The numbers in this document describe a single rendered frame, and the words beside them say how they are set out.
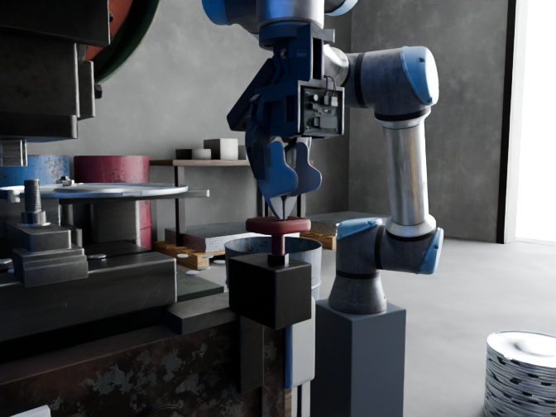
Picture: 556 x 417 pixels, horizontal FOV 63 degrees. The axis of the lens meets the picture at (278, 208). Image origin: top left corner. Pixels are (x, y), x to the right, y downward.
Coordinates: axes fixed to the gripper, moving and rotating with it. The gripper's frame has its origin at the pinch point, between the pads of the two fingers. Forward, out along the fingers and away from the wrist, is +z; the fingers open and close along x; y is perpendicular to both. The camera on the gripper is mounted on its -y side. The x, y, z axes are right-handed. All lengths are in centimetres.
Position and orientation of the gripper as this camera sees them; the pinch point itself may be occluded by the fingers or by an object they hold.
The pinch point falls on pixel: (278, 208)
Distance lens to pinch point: 54.4
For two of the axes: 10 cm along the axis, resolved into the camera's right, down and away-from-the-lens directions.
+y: 6.5, 0.8, -7.6
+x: 7.6, -0.6, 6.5
